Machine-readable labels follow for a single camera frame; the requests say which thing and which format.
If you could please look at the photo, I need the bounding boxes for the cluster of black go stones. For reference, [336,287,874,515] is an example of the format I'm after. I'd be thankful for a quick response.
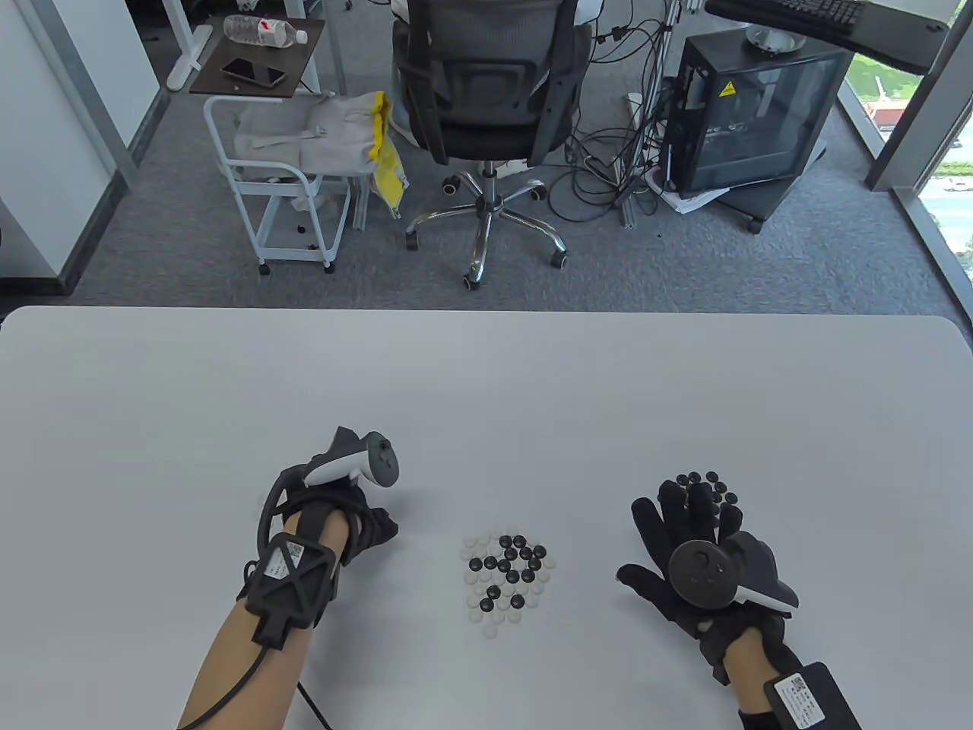
[675,471,740,525]

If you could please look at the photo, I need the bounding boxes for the grey fabric bag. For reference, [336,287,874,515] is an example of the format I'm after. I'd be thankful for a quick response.
[234,95,381,179]

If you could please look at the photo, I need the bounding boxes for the black computer case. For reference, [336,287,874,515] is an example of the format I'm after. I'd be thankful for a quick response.
[665,32,854,200]

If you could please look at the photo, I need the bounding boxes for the tangle of black floor cables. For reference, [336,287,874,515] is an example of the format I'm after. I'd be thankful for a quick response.
[547,0,677,225]

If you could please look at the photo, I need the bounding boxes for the black wheeled platform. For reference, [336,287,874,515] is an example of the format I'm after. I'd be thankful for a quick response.
[718,163,826,235]

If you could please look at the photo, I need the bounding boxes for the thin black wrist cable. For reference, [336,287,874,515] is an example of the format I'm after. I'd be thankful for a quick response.
[296,681,332,730]

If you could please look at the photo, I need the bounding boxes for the yellow plastic bag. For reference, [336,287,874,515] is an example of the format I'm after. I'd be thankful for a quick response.
[368,91,409,220]

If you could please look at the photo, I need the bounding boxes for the black mesh office chair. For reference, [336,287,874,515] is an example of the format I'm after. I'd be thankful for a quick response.
[391,0,594,294]

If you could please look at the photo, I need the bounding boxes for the black and white controller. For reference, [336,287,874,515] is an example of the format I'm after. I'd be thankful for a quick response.
[668,531,800,611]
[258,427,402,550]

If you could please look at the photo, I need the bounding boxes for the white desk leg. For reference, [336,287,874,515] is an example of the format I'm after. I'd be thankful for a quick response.
[163,0,215,94]

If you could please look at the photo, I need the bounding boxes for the black keyboard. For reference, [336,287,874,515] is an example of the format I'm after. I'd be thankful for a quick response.
[749,0,867,37]

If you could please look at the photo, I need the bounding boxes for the white rolling cart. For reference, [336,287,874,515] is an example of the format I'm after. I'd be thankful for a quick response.
[204,95,352,276]

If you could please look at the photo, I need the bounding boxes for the round silver stand base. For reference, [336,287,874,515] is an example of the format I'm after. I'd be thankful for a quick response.
[745,21,807,56]

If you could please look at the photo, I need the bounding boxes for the black and white right controller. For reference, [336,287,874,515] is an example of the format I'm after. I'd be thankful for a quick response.
[668,531,800,611]

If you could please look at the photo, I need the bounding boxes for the person's left forearm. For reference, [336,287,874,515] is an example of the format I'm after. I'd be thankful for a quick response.
[176,508,352,730]

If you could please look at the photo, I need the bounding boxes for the pile of mixed go stones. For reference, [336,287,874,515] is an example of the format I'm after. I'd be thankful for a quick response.
[462,528,556,640]

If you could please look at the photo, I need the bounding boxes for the black camera cable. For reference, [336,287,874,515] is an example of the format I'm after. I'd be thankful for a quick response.
[179,643,272,730]

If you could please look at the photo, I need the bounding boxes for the black smartphone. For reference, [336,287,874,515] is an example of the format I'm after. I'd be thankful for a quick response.
[220,58,288,87]

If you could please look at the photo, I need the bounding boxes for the black labelled wrist camera box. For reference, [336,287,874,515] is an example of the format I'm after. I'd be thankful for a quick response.
[762,662,864,730]

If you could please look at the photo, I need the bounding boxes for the person's left hand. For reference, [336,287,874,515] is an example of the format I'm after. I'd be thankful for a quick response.
[281,483,401,568]

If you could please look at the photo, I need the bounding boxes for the black and white left controller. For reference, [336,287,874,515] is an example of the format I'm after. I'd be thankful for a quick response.
[258,427,402,550]

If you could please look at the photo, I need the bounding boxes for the white papers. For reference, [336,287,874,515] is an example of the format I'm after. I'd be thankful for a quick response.
[646,167,731,214]

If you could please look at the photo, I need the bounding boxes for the grey window pillar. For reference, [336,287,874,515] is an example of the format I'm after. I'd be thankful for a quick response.
[865,0,973,195]

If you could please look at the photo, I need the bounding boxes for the clear plastic water bottle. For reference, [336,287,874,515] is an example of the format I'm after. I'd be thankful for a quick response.
[223,14,309,49]

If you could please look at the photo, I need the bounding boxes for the aluminium frame post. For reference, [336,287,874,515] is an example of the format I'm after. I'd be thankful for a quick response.
[622,0,681,229]

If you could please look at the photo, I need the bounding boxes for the person's right hand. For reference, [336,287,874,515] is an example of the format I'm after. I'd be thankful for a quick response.
[616,476,789,687]

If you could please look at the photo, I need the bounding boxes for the brown side table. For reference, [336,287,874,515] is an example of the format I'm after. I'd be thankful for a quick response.
[189,17,326,98]

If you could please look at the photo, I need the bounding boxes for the black patterned wrist camera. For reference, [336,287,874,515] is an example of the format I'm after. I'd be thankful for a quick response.
[244,532,340,649]

